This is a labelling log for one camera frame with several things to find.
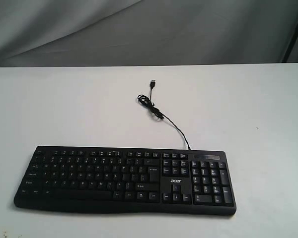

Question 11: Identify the grey backdrop cloth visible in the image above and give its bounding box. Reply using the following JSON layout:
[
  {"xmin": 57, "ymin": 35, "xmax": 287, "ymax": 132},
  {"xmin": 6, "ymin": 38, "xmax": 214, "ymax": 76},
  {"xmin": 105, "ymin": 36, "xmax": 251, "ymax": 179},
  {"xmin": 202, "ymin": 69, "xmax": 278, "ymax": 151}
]
[{"xmin": 0, "ymin": 0, "xmax": 298, "ymax": 67}]

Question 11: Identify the black USB cable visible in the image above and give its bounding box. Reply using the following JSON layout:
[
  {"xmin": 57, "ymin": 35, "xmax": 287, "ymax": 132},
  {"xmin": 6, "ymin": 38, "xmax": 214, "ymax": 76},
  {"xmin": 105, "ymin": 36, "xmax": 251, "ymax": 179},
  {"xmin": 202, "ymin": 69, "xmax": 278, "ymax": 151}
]
[{"xmin": 137, "ymin": 79, "xmax": 192, "ymax": 151}]

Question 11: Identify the black acer keyboard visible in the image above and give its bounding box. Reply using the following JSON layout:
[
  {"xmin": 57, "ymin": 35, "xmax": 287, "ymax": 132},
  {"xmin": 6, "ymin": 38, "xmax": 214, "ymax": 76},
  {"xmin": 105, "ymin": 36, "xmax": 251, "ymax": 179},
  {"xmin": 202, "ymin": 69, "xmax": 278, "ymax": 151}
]
[{"xmin": 13, "ymin": 146, "xmax": 237, "ymax": 216}]

